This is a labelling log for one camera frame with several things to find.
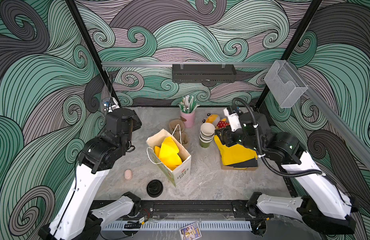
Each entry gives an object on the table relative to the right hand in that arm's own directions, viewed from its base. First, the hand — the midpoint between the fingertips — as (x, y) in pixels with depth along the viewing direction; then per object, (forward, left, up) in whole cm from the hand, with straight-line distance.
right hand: (221, 130), depth 61 cm
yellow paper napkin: (-1, +29, -17) cm, 34 cm away
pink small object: (-7, +48, -34) cm, 59 cm away
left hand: (+4, +38, +6) cm, 39 cm away
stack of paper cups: (+10, +3, -18) cm, 20 cm away
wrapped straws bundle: (+36, +13, -21) cm, 44 cm away
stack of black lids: (-15, +31, -34) cm, 48 cm away
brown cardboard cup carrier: (+24, +21, -32) cm, 45 cm away
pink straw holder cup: (+29, +11, -29) cm, 43 cm away
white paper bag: (-13, +17, -15) cm, 27 cm away
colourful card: (-33, +12, -33) cm, 49 cm away
